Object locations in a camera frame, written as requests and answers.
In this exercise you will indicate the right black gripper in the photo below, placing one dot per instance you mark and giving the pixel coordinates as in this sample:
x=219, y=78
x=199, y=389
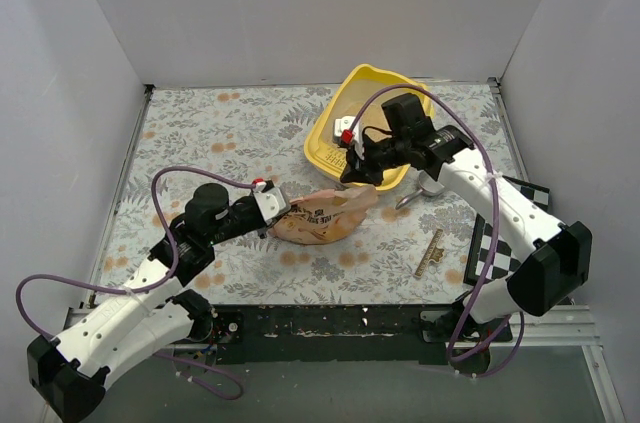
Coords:
x=370, y=159

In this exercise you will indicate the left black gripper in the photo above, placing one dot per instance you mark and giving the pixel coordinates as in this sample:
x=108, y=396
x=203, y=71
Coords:
x=265, y=225

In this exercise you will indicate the pink cat litter bag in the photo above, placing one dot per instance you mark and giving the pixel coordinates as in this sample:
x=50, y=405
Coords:
x=325, y=216

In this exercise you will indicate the silver metal scoop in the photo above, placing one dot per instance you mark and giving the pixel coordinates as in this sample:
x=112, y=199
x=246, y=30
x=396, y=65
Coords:
x=426, y=186

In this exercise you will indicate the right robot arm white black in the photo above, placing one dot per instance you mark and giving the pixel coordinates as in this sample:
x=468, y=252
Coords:
x=554, y=257

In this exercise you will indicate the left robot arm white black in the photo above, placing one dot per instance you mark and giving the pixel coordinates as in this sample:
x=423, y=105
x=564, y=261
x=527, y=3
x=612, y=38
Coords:
x=154, y=307

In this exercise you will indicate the yellow plastic litter box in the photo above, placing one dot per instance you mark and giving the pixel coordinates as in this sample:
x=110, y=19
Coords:
x=363, y=81

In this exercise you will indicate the floral patterned table mat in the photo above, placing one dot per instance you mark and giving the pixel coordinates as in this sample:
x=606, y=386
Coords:
x=249, y=133

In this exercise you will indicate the gold brown bookmark strip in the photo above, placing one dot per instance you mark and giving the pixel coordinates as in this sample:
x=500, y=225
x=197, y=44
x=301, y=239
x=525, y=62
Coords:
x=433, y=253

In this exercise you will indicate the black white checkerboard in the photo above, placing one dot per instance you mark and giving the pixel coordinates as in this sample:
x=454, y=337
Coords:
x=504, y=263

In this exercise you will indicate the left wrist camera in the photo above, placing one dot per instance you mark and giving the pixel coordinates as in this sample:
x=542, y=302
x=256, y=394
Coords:
x=270, y=199

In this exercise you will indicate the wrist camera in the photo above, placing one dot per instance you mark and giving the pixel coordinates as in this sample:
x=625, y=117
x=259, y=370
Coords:
x=346, y=132
x=270, y=199

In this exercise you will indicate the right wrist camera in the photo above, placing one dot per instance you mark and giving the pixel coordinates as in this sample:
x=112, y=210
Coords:
x=346, y=132

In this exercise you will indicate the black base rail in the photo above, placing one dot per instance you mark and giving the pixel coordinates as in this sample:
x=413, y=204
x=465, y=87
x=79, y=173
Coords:
x=324, y=333

